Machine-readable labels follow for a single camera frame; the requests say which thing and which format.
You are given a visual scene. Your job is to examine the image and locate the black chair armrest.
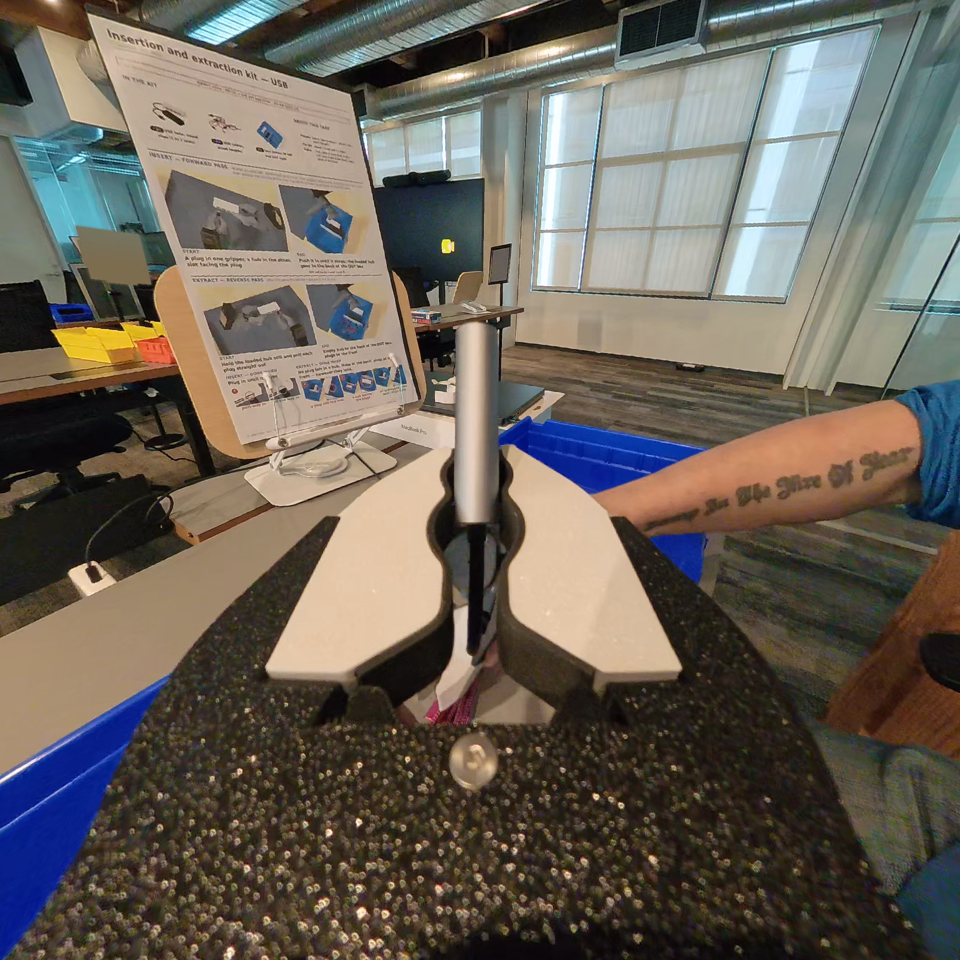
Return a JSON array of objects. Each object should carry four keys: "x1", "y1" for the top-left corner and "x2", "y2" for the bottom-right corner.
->
[{"x1": 921, "y1": 632, "x2": 960, "y2": 695}]

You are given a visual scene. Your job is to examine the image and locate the white laptop box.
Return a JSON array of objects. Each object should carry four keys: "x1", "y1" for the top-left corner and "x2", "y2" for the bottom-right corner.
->
[{"x1": 390, "y1": 386, "x2": 567, "y2": 453}]

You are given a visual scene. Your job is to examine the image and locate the black office chair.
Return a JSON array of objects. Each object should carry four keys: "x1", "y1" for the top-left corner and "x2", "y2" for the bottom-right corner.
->
[{"x1": 0, "y1": 281, "x2": 129, "y2": 500}]

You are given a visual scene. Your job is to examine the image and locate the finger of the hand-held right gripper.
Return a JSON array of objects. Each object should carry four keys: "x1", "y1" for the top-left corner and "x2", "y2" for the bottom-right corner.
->
[{"x1": 435, "y1": 615, "x2": 498, "y2": 711}]

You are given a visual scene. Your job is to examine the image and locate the grey framed screen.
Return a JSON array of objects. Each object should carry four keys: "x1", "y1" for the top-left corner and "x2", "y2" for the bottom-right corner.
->
[{"x1": 71, "y1": 281, "x2": 147, "y2": 322}]

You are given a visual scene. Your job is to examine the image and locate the black box on table edge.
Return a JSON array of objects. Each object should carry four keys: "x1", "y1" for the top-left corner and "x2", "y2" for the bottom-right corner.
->
[{"x1": 0, "y1": 472, "x2": 190, "y2": 605}]

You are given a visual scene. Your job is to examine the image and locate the black adapter cable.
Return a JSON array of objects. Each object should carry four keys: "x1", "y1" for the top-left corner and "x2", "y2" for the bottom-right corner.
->
[{"x1": 84, "y1": 491, "x2": 176, "y2": 571}]

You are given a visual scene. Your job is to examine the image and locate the wooden top desk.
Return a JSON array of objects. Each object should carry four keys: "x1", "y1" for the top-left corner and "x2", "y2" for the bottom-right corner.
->
[
  {"x1": 0, "y1": 345, "x2": 219, "y2": 481},
  {"x1": 408, "y1": 303, "x2": 525, "y2": 370}
]

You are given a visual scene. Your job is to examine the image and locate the printed instruction board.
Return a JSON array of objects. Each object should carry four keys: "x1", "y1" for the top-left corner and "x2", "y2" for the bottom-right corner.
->
[{"x1": 86, "y1": 7, "x2": 429, "y2": 460}]

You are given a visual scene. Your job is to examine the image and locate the blue plastic bin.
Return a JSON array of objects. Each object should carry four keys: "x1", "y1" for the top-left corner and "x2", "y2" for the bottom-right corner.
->
[
  {"x1": 0, "y1": 675, "x2": 171, "y2": 954},
  {"x1": 498, "y1": 418, "x2": 710, "y2": 588}
]

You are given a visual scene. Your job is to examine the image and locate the person's right forearm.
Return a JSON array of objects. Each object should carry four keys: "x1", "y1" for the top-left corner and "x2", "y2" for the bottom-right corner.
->
[{"x1": 592, "y1": 401, "x2": 924, "y2": 535}]

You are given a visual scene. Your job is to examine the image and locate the large black monitor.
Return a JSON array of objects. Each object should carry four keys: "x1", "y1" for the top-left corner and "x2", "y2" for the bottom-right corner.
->
[{"x1": 372, "y1": 171, "x2": 487, "y2": 285}]

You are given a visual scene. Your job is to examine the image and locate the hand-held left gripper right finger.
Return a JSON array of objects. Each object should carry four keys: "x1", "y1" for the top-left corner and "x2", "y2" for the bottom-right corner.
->
[{"x1": 498, "y1": 447, "x2": 684, "y2": 693}]

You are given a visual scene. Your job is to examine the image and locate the grey usb hub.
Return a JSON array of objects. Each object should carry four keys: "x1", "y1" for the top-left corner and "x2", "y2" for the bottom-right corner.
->
[{"x1": 455, "y1": 321, "x2": 502, "y2": 525}]

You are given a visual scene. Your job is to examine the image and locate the white power adapter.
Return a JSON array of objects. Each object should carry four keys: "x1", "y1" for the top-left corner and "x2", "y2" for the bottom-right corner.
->
[{"x1": 67, "y1": 561, "x2": 117, "y2": 598}]

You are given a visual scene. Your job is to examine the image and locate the person's jeans leg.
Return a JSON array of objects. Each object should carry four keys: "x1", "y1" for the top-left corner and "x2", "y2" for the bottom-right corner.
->
[{"x1": 810, "y1": 720, "x2": 960, "y2": 901}]

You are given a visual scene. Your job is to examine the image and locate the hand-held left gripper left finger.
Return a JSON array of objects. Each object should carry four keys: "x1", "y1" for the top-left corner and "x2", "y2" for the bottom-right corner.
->
[{"x1": 266, "y1": 444, "x2": 459, "y2": 685}]

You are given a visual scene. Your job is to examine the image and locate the ceiling air vent unit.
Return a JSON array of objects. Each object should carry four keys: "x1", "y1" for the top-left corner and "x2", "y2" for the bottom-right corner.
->
[{"x1": 615, "y1": 0, "x2": 710, "y2": 71}]

